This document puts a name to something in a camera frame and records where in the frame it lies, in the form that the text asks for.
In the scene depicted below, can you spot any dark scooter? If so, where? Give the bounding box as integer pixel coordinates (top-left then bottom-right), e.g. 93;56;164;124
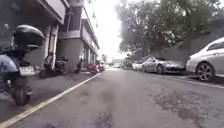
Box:
73;59;84;74

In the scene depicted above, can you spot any grey multi-storey building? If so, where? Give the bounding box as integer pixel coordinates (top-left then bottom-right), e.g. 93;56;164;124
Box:
56;0;101;73

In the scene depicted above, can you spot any red scooter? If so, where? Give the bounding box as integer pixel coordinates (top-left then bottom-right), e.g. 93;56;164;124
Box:
86;62;100;75

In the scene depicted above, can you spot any white car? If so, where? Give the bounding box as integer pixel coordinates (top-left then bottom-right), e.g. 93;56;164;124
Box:
131;61;145;72
185;36;224;83

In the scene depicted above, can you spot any grey roadside strip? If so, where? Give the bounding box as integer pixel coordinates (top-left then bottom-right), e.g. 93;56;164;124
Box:
0;71;99;123

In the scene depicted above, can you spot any grey asphalt road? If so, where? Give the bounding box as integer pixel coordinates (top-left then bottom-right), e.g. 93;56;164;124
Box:
9;68;224;128

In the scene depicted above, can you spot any grey wall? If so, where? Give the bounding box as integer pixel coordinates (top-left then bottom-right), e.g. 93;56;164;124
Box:
133;28;224;64

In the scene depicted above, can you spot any dark-fronted building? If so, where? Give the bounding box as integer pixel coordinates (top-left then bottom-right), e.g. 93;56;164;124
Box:
0;0;69;78

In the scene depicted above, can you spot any scooter with black top box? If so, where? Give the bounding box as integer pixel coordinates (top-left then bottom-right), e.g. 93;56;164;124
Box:
0;24;46;107

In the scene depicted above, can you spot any row of trees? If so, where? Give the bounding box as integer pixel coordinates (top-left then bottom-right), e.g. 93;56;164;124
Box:
114;0;224;59

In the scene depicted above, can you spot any white painted line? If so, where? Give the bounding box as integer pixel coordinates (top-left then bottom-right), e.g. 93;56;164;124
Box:
166;75;224;90

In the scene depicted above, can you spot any yellow painted line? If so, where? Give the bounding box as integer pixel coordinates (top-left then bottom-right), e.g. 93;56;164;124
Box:
0;72;104;128

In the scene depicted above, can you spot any silver car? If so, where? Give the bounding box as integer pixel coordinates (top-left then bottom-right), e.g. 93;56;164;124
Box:
141;56;186;75

